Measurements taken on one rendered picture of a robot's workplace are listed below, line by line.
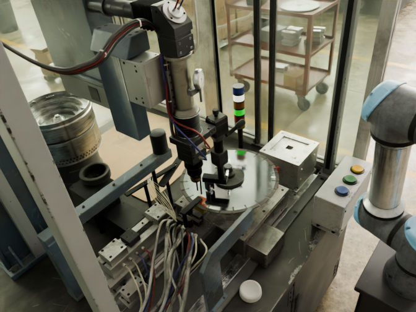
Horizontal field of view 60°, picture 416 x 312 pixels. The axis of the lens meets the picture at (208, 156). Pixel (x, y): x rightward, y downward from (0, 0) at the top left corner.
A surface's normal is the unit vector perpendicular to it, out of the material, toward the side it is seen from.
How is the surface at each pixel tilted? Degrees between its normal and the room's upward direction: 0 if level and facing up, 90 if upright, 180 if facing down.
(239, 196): 0
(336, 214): 90
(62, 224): 90
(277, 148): 0
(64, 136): 90
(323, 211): 90
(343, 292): 0
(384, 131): 99
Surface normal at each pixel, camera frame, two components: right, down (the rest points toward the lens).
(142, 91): -0.63, 0.52
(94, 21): 0.77, 0.33
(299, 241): -0.09, -0.80
